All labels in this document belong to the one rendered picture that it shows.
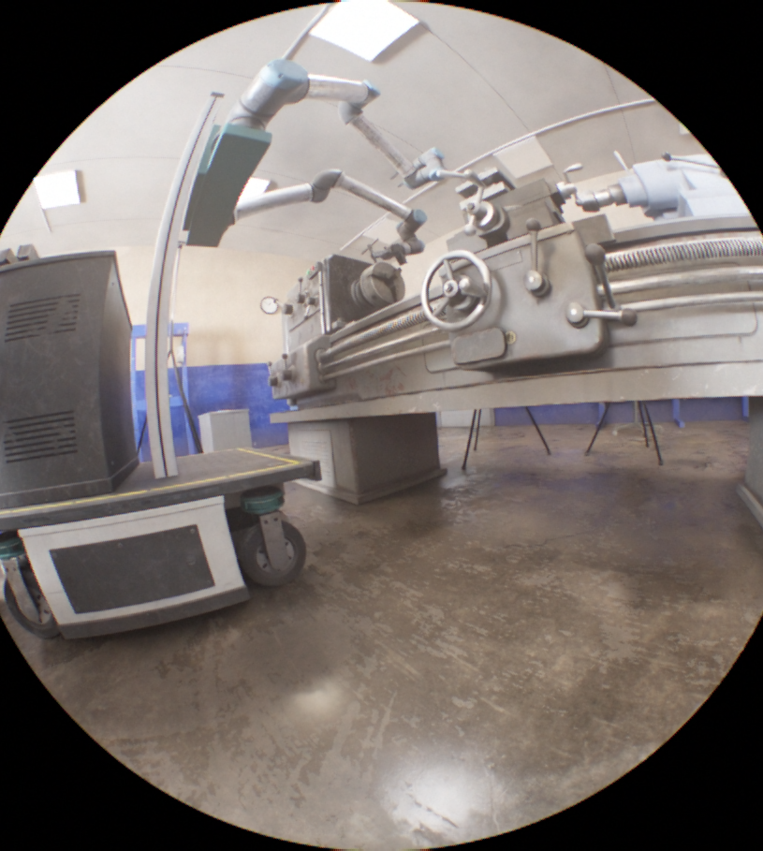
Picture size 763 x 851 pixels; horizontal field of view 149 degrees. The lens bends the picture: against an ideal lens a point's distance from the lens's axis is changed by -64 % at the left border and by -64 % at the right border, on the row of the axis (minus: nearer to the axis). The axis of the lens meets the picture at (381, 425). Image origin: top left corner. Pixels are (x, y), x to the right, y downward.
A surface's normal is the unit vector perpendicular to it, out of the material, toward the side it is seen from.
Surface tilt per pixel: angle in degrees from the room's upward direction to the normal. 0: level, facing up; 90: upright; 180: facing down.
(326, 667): 0
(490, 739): 0
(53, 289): 90
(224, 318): 90
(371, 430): 90
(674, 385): 90
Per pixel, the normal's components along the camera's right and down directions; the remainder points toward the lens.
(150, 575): 0.65, -0.02
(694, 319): -0.76, 0.11
